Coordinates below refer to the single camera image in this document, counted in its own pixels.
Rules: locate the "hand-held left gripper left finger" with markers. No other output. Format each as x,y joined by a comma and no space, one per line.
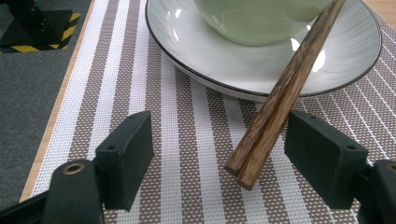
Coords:
124,161

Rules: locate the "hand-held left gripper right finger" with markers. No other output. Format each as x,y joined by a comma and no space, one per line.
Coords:
327,161

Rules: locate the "brown wooden chopstick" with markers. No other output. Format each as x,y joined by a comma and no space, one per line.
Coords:
267,143
264,115

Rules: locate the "white plate with dark rim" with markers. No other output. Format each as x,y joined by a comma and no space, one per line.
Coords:
218,62

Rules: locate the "striped woven placemat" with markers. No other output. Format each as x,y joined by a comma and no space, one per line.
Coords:
193,140

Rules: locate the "black stand with striped base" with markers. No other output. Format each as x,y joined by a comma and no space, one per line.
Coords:
40,28

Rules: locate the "green ceramic bowl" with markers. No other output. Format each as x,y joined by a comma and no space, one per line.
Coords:
249,21

